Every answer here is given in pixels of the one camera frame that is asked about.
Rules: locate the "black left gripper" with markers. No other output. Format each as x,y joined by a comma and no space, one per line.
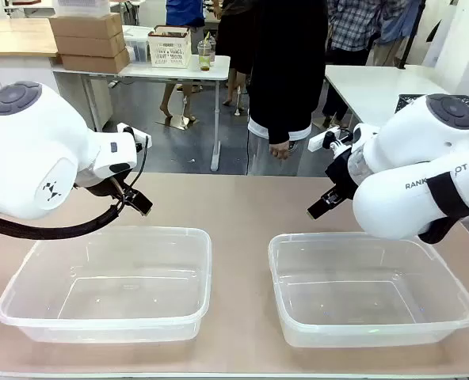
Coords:
101,188

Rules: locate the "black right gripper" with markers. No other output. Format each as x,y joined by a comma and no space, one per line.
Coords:
339,172

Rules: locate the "clear plastic bin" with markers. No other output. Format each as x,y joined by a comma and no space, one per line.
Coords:
377,329
100,321

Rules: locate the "person's left forearm black sleeve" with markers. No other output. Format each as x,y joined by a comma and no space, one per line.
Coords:
294,103

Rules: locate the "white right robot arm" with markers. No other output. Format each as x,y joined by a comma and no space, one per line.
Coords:
401,138

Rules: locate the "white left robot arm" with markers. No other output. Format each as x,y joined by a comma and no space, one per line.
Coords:
40,130

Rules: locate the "white slotted plastic basket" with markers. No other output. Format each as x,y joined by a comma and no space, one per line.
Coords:
169,49

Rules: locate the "person's left hand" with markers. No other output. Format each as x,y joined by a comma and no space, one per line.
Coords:
279,150

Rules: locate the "gold floor plate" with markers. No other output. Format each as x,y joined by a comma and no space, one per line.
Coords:
175,122

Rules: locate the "plain white table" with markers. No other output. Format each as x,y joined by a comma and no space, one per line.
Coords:
369,91

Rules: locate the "white table with grey legs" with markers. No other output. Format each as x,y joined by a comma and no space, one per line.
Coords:
171,71

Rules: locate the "brown cardboard box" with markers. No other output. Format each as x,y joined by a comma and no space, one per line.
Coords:
94,62
90,45
86,25

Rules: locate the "person in black jacket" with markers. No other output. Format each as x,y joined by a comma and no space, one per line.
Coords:
286,59

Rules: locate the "clear plastic storage box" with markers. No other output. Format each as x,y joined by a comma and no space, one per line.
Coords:
136,45

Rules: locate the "clear plastic drink cup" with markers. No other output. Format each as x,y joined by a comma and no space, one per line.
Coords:
204,57

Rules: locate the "person in plaid shirt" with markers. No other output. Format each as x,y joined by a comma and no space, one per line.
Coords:
353,27

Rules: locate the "person in blue shirt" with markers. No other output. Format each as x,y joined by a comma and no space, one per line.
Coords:
185,12

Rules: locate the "person in denim shirt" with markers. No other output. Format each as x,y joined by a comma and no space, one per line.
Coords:
397,20

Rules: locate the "wooden counter top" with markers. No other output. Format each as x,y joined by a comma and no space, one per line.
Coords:
16,39

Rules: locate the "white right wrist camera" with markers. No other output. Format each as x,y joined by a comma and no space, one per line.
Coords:
317,143

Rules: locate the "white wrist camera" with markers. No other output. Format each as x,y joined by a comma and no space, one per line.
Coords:
137,136
317,143

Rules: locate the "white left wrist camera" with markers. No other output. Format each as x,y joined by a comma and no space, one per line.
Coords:
137,136

